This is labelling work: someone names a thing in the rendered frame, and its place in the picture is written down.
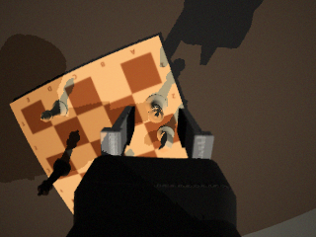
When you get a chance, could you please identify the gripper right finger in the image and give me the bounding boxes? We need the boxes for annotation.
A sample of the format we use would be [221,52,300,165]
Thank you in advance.
[177,108,214,159]

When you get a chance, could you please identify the orange and brown chessboard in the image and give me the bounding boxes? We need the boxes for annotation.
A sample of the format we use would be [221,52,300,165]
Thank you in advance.
[10,37,188,213]

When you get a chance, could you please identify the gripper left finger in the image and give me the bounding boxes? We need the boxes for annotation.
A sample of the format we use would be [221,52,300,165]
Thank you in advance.
[100,106,135,156]

